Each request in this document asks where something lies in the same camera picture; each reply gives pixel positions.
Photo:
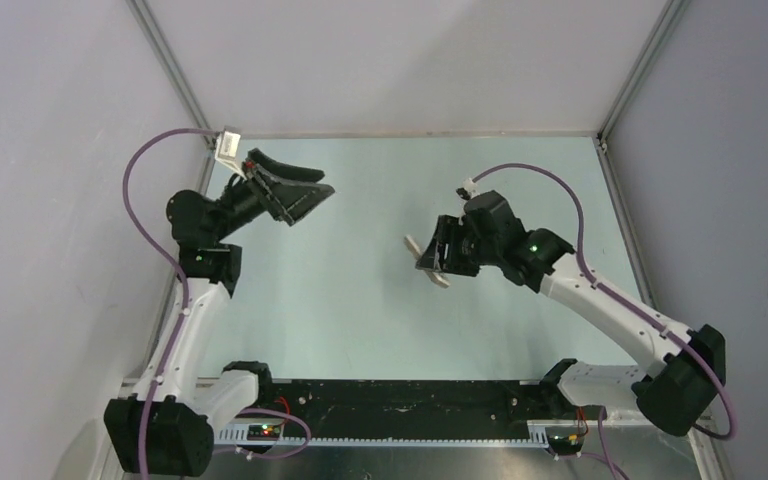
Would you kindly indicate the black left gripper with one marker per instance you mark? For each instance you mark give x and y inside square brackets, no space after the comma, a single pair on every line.
[295,200]

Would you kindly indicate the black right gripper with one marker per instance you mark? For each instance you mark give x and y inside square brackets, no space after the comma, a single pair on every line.
[449,229]

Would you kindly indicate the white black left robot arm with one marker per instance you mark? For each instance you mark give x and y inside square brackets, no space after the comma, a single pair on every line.
[185,344]

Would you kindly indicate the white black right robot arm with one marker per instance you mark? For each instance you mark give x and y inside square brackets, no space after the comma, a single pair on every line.
[678,371]

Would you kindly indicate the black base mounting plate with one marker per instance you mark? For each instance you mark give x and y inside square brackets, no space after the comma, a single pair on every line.
[434,410]

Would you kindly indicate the right controller board with LEDs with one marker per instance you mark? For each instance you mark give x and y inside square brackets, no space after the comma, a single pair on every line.
[568,445]

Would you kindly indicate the controller board with leds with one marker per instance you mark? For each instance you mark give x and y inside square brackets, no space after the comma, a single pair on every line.
[568,445]
[264,433]

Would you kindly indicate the left controller board with LEDs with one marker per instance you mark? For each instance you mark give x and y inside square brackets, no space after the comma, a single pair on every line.
[264,433]

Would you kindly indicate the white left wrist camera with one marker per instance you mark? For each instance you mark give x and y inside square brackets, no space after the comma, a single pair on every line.
[226,150]

